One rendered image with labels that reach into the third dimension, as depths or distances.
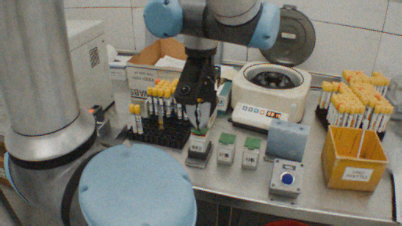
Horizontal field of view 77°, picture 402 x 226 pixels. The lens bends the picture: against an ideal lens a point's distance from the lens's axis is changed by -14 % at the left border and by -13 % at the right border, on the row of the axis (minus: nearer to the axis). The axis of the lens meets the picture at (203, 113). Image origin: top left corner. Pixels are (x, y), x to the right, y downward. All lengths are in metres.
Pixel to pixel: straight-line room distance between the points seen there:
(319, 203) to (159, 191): 0.49
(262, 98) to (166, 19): 0.48
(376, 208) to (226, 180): 0.37
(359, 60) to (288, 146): 0.59
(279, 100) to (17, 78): 0.72
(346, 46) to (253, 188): 0.72
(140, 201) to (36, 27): 0.19
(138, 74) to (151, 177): 0.73
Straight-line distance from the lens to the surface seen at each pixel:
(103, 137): 0.83
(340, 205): 0.73
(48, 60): 0.30
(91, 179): 0.30
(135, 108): 0.80
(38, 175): 0.35
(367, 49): 1.22
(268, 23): 0.43
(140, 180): 0.29
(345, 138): 0.82
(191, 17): 0.48
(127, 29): 1.38
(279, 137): 0.75
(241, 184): 0.71
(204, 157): 0.74
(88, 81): 0.93
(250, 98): 0.89
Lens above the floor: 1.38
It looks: 32 degrees down
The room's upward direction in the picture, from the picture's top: straight up
